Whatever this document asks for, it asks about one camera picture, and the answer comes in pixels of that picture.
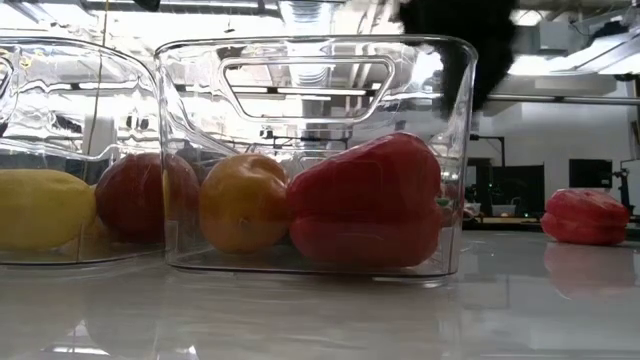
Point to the yellow lemon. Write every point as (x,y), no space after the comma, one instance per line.
(42,210)

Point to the orange round tomato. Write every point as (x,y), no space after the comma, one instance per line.
(243,202)

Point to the black monitor screen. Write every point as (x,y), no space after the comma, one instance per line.
(591,173)

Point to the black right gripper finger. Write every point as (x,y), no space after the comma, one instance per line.
(465,80)

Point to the red bell pepper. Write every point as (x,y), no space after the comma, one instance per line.
(367,200)
(585,217)

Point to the black equipment rack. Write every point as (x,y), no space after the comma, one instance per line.
(515,187)

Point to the grey horizontal pipe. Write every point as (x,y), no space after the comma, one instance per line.
(560,99)

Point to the red apple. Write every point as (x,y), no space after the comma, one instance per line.
(135,197)

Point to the black tripod stand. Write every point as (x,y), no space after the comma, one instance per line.
(624,187)

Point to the clear plastic bin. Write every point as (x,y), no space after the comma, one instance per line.
(75,100)
(310,130)

